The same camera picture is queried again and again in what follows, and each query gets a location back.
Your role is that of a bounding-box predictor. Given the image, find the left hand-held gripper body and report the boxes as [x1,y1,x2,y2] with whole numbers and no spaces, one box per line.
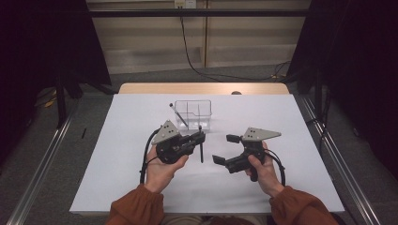
[151,119,192,165]

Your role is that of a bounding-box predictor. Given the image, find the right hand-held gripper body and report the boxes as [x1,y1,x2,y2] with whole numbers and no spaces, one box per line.
[223,127,283,183]

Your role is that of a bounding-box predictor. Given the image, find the black pen with silver cap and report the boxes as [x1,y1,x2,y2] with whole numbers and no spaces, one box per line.
[198,125,205,164]

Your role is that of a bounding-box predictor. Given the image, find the clear plastic organizer box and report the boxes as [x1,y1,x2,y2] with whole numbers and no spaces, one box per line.
[174,99,213,132]

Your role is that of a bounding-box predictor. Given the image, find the person's left hand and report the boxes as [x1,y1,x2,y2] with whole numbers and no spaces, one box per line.
[143,144,190,194]

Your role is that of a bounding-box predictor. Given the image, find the person's right hand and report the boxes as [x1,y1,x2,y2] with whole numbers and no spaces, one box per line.
[245,142,284,198]

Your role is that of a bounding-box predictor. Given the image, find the white table sheet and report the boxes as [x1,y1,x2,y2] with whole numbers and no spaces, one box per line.
[69,93,345,216]

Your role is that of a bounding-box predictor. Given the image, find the person's legs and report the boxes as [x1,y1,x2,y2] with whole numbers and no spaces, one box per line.
[161,215,270,225]

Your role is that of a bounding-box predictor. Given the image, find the black horizontal bar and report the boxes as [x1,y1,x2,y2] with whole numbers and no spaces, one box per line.
[87,8,312,18]

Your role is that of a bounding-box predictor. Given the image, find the black curtain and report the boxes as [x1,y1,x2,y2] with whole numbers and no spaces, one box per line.
[0,0,113,167]
[285,0,398,181]

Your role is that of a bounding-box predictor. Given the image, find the left hand-held gripper cable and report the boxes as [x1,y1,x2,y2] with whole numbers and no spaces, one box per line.
[139,127,161,185]

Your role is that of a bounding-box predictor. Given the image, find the hand-held gripper cable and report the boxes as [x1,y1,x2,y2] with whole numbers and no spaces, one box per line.
[265,148,286,188]
[139,127,161,185]

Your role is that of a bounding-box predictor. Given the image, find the right hand-held gripper cable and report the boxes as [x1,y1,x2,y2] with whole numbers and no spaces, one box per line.
[265,148,286,188]

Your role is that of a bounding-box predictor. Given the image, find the black floor cable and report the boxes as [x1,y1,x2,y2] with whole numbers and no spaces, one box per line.
[305,90,333,155]

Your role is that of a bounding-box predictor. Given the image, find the black wall cable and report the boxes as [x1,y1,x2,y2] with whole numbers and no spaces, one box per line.
[178,7,292,83]

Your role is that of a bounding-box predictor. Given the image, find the metal floor rail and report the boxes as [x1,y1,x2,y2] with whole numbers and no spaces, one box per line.
[6,99,81,225]
[299,93,382,225]

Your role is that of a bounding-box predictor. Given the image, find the black stand post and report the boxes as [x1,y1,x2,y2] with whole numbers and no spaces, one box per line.
[54,69,68,129]

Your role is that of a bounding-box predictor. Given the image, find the white wall power outlet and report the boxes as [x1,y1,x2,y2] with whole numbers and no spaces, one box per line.
[174,0,197,9]

